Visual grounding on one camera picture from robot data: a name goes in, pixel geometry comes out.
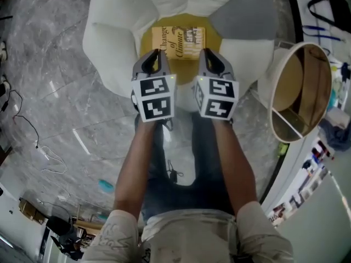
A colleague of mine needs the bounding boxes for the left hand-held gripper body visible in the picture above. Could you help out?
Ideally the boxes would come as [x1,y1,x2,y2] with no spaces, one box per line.
[130,70,177,123]

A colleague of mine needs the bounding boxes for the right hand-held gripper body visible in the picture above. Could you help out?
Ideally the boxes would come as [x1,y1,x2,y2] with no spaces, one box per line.
[190,71,240,120]

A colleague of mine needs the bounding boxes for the yellow book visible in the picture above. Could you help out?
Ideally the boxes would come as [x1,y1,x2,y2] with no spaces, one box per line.
[151,26,206,61]

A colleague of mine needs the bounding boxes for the white flower-shaped seat cushion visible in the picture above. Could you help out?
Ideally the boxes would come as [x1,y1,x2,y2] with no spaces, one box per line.
[82,0,278,112]

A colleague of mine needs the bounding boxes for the person's right forearm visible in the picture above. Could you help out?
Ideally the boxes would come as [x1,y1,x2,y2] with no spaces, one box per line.
[211,117,259,218]

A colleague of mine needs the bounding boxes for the person's left forearm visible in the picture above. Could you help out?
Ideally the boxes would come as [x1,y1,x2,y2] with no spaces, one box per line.
[113,118,166,218]

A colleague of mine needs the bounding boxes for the round wooden shelf drum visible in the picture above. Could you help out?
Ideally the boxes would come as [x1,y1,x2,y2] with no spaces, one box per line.
[257,41,333,143]

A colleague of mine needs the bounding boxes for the person's blue jeans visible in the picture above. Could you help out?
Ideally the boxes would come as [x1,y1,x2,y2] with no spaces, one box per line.
[134,111,237,224]

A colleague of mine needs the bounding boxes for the white window ledge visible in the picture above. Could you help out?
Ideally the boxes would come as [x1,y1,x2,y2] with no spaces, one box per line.
[260,0,351,230]

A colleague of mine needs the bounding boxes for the teal plastic item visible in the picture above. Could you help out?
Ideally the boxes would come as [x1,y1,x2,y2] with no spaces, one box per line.
[98,179,115,193]

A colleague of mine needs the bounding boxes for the teal plastic bag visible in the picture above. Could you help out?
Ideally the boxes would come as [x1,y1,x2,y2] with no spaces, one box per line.
[328,88,338,108]

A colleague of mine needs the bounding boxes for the cola bottle red cap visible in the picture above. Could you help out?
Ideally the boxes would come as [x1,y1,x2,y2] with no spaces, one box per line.
[312,143,336,162]

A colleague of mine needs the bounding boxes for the white paper bag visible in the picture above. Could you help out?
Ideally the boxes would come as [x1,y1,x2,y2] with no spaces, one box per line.
[325,107,349,131]

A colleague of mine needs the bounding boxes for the blue checked cloth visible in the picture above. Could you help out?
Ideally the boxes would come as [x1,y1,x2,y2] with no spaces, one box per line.
[319,118,351,153]

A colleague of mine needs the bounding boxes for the black bag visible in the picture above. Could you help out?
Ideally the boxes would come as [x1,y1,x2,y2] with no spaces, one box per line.
[307,0,351,34]

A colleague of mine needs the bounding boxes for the person's beige shirt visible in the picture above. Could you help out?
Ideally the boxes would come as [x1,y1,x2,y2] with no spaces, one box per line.
[81,201,296,263]

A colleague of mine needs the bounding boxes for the grey roller blind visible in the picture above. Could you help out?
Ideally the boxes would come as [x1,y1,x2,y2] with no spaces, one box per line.
[278,171,351,263]

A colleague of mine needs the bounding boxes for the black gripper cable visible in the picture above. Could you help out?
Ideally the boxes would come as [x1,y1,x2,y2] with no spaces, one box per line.
[161,118,184,186]

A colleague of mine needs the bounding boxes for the short blue lanyard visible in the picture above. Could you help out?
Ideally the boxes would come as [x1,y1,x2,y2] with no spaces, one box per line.
[302,24,327,32]

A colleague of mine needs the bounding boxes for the blue lanyard yellow tag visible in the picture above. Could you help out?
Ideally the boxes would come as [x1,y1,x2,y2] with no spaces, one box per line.
[315,33,347,43]

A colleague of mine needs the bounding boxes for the white charger cable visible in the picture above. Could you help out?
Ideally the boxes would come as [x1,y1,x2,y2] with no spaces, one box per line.
[35,145,69,175]

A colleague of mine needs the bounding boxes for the black floor cable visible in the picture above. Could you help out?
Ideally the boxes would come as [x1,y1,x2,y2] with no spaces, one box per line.
[0,89,41,149]

